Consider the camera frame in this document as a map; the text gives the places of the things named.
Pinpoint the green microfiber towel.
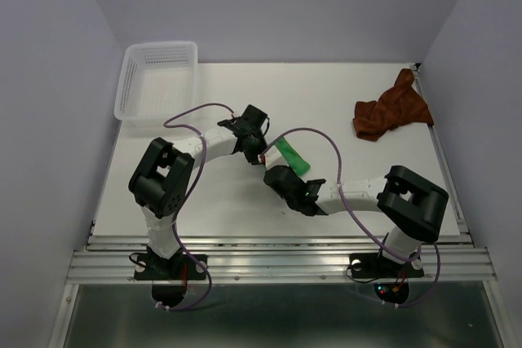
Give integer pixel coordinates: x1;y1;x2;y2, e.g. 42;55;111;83
275;137;311;177

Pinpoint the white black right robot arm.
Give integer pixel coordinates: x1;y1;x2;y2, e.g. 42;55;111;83
263;165;449;275

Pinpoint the brown microfiber towel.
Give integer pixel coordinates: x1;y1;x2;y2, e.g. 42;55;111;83
352;68;434;142

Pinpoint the aluminium mounting rail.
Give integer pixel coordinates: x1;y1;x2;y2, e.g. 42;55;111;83
66;235;497;284

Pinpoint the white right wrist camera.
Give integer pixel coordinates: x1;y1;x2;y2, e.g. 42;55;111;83
259;146;289;170

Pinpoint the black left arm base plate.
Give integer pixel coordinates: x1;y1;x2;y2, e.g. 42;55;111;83
129;252;207;282

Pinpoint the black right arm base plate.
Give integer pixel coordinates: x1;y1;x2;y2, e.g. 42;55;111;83
345;252;424;281

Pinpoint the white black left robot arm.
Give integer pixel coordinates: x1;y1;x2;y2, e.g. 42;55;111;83
128;105;269;278

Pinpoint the white perforated plastic basket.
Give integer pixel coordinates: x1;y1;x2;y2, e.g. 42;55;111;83
113;41;198;126

